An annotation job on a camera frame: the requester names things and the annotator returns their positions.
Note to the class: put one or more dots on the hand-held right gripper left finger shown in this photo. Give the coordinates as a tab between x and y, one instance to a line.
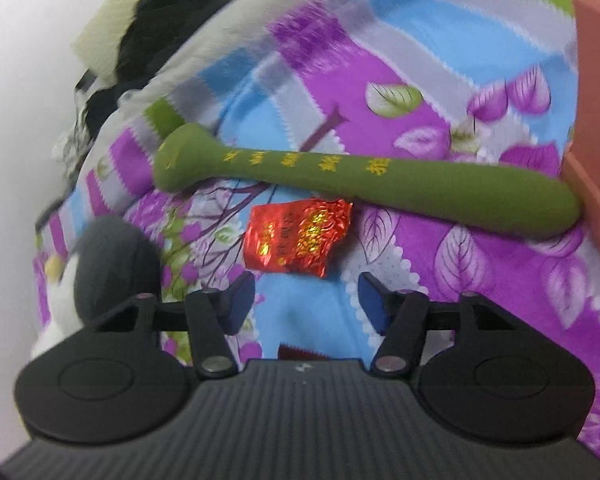
237	305

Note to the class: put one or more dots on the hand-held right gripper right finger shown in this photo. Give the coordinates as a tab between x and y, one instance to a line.
372	305

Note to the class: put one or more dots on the red foil packet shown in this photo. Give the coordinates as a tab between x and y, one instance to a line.
290	240

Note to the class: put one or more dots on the orange cardboard box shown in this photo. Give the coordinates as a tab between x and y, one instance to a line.
597	110

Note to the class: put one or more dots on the green padded massage stick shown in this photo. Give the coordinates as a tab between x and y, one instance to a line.
380	180

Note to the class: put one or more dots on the grey white penguin plush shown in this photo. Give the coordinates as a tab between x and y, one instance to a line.
110	260

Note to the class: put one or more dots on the striped floral bed sheet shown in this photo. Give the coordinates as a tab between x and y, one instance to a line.
430	105

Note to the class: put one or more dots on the black cloth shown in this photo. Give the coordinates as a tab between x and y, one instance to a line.
105	105

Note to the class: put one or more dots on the grey duvet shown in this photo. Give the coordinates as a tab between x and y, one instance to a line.
240	20

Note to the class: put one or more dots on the black clothing pile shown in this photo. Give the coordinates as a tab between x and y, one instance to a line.
170	10

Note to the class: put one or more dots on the cream quilted headboard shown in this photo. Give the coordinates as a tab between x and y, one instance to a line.
110	20

